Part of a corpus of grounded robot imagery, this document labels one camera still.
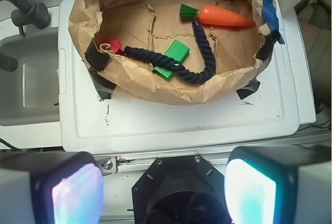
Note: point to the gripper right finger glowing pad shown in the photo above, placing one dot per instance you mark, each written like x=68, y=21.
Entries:
x=279, y=184

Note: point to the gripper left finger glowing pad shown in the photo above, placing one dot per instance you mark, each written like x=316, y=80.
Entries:
x=50, y=187

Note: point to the white toy sink basin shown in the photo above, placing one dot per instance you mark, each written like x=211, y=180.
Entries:
x=30, y=115

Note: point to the black octagonal mount plate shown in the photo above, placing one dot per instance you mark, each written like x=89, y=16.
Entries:
x=193, y=195

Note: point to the orange toy carrot green top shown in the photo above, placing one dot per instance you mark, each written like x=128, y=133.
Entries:
x=213, y=15

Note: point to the brown paper bag bin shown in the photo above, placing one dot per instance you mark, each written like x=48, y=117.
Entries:
x=241, y=53

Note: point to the green rectangular block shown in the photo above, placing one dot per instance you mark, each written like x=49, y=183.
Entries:
x=178, y=51

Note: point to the aluminium extrusion rail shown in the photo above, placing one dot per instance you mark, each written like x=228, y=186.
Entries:
x=211, y=155

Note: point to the metal corner bracket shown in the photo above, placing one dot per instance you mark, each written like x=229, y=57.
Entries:
x=109, y=166

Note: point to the red crumpled cloth piece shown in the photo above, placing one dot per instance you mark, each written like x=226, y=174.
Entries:
x=113, y=45

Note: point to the white plastic tray lid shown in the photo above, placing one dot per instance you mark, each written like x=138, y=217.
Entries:
x=95, y=119

